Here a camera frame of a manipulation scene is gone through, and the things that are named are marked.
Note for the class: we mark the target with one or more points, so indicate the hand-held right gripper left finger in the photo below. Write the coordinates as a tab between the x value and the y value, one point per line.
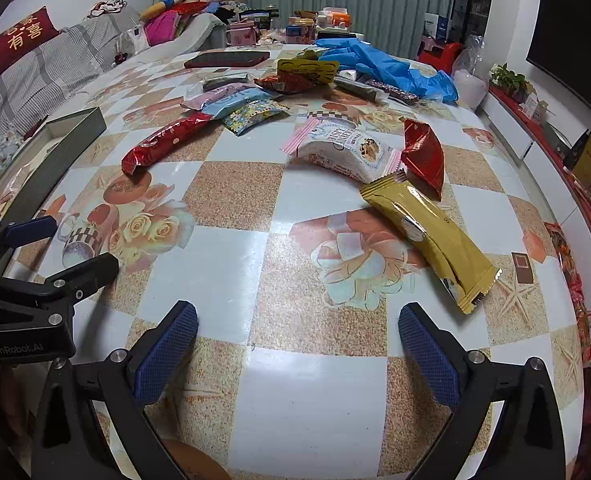
168	355

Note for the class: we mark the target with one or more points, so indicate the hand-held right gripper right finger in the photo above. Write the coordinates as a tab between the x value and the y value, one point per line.
428	355

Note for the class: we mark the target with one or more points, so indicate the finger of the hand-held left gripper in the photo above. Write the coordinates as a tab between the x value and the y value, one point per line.
92	272
30	230

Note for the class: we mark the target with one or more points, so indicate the grey shallow box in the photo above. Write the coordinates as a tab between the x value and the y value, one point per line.
65	145

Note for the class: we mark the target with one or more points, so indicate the gold snack packet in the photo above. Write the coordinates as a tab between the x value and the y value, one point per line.
435	230

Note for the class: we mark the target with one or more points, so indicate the long red snack packet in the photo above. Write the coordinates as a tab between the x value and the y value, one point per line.
170	141

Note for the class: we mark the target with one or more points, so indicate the red foil snack packet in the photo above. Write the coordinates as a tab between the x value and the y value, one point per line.
425	157

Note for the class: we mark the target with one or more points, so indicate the white pink-edged cookie packet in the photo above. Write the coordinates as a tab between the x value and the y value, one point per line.
345	152

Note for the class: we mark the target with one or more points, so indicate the sofa with grey striped cover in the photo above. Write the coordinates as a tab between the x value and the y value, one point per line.
50	70

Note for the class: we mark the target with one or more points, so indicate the red embroidered pillow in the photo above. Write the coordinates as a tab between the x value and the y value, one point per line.
20	37

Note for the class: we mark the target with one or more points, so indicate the lilac pink snack packet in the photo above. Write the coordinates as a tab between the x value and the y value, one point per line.
215	96

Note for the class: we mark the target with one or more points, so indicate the light blue snack packet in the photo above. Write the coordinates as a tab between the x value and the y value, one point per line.
235	103

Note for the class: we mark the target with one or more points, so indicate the white red television cabinet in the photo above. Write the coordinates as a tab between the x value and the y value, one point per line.
525	155

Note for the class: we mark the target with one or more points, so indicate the blue yellow patterned packet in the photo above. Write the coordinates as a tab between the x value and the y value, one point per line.
253	116

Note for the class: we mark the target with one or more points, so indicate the dark green snack packet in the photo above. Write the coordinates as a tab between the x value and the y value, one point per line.
225	82

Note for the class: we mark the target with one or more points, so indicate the white red plush toy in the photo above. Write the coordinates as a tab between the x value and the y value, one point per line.
105	10

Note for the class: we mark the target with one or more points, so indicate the pink bag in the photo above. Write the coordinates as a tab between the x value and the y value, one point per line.
163	27

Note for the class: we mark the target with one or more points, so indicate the dark red smartphone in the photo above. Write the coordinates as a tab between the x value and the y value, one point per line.
225	59

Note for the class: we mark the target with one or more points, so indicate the yellow white blue plush toy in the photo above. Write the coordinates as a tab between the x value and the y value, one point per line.
160	7

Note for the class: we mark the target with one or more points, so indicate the dark brown bar packet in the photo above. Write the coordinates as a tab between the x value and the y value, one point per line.
390	91

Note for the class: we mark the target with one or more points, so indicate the white cardboard boxes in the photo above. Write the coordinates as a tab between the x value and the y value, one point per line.
535	109

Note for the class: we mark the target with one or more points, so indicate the red brown snack packet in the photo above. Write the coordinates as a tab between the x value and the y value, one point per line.
288	84

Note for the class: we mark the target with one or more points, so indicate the clear plastic bag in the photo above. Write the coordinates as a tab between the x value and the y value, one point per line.
470	85

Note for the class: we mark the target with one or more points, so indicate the grey foil packet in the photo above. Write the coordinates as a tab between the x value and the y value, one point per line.
358	89

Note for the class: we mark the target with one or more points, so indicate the potted plant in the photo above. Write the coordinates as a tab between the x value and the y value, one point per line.
510	77

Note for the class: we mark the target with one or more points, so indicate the small white packet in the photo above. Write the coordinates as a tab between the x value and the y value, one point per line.
348	75

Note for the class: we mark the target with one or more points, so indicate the blue disposable gloves pile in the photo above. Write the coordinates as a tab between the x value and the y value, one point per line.
385	62

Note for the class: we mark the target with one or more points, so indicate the yellow snack packet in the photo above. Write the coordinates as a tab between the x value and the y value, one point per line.
305	66

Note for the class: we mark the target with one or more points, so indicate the red plastic stool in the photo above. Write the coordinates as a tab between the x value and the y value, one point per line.
440	55

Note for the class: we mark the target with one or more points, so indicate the blue jar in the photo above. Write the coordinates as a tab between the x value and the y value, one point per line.
297	35

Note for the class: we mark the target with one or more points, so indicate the blue white box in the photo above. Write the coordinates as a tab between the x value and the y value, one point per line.
438	25

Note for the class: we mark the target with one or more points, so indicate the black box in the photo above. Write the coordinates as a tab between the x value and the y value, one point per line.
340	35

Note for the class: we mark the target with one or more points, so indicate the orange white box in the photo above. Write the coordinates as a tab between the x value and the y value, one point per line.
335	17

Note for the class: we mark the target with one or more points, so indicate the black television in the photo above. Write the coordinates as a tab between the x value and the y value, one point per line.
575	35

